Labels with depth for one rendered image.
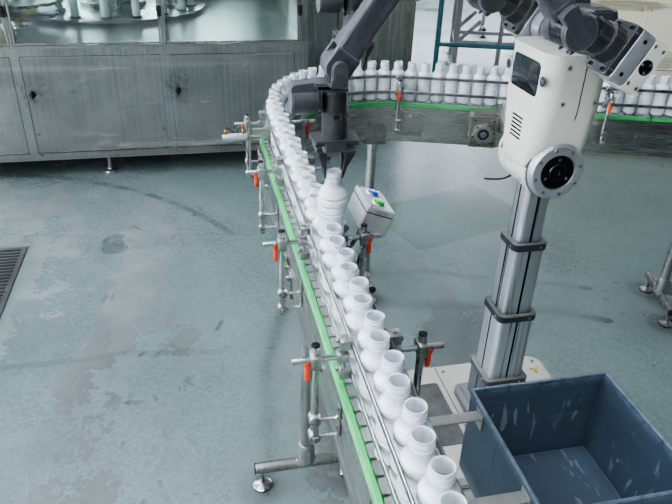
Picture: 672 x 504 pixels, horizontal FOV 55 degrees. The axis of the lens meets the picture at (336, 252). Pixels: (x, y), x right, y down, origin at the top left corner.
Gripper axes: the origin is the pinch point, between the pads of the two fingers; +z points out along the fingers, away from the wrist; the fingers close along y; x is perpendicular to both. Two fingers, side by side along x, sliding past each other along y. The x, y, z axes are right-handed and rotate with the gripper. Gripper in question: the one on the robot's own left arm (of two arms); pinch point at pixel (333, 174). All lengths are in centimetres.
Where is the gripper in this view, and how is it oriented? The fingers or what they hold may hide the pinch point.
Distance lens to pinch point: 148.2
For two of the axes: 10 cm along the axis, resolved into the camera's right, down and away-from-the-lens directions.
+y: 9.8, -0.8, 1.9
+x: -2.1, -5.0, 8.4
